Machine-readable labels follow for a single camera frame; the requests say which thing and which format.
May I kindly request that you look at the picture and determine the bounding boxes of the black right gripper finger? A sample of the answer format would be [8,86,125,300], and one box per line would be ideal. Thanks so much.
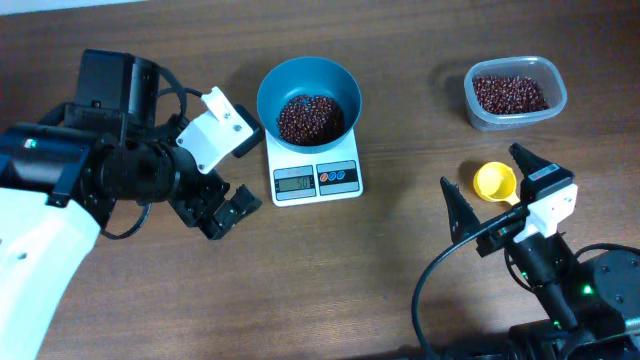
[440,177,480,244]
[509,143,550,176]

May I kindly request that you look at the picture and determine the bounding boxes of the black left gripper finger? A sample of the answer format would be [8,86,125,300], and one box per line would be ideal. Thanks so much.
[197,213,235,240]
[214,185,263,225]

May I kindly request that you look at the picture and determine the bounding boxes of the yellow measuring scoop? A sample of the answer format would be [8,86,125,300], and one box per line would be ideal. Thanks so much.
[473,162,520,206]

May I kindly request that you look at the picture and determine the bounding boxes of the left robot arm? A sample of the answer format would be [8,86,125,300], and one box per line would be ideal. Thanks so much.
[1,49,264,359]

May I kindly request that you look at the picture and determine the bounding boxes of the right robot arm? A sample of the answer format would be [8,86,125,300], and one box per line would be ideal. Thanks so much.
[440,143,639,359]

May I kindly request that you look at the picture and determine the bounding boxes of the white digital kitchen scale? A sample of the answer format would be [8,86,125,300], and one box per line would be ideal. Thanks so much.
[266,130,364,207]

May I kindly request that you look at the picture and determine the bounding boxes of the red beans in bowl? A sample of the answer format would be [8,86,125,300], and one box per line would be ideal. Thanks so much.
[277,94,345,146]

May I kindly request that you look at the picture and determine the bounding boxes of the teal bowl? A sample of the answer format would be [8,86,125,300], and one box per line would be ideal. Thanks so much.
[256,56,363,154]

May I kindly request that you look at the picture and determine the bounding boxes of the clear plastic container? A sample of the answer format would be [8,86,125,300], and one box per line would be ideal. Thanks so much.
[463,56,568,131]

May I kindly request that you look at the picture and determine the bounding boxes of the red beans in container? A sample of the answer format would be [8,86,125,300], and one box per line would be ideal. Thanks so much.
[472,76,550,115]

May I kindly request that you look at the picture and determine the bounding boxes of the black right camera cable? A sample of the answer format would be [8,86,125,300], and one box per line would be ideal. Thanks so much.
[410,204,529,360]

